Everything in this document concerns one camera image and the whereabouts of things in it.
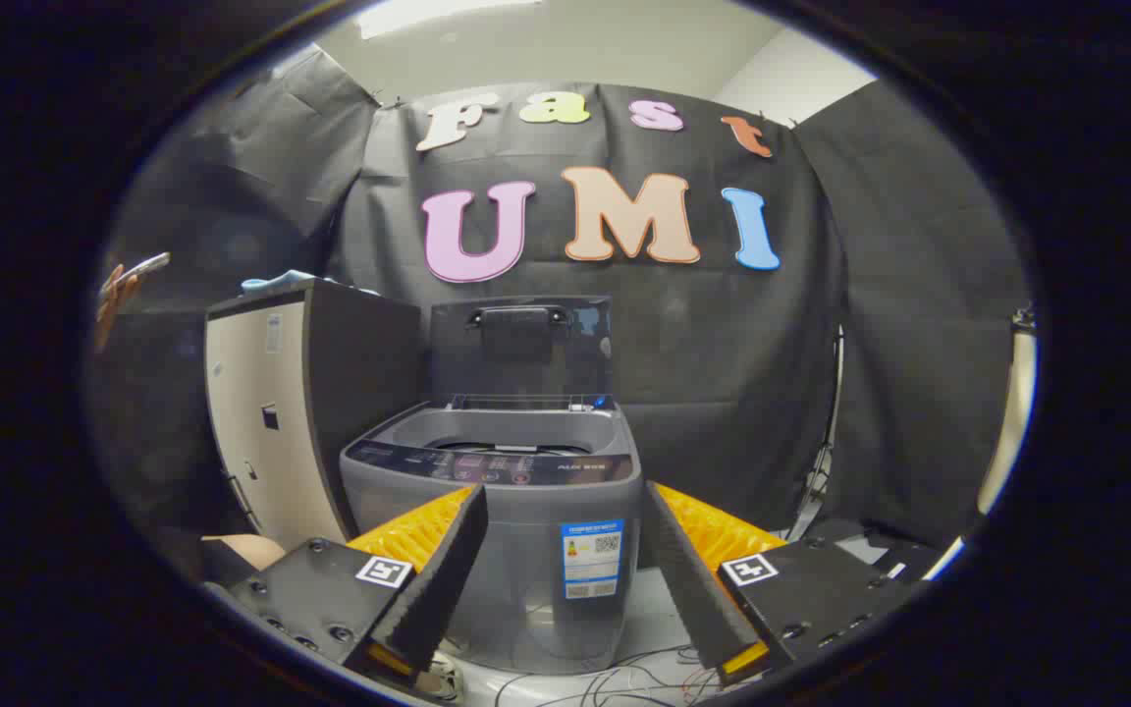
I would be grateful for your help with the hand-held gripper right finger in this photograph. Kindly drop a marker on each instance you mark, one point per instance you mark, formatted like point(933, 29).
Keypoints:
point(693, 589)

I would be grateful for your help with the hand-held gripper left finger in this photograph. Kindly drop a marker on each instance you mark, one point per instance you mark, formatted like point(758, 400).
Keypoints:
point(443, 589)

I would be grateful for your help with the grey washing machine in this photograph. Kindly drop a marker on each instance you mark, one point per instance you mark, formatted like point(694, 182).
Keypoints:
point(526, 540)

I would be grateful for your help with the dark washing machine lid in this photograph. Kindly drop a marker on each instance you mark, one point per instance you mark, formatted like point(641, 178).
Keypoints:
point(526, 363)

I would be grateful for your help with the light blue shirt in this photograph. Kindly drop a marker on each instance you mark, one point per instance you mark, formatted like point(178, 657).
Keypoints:
point(276, 284)

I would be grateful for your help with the black box with white label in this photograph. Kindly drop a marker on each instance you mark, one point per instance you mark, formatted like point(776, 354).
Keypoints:
point(909, 555)

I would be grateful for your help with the dark cabinet with cream door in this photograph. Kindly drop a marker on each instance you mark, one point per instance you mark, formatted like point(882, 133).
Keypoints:
point(271, 442)

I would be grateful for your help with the black backdrop cloth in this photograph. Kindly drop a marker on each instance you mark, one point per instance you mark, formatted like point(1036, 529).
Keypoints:
point(703, 334)

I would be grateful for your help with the white pole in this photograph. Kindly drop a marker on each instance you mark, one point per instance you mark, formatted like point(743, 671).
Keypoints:
point(1012, 412)

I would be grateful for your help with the silver phone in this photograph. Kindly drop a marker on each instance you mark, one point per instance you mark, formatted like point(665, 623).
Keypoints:
point(145, 265)

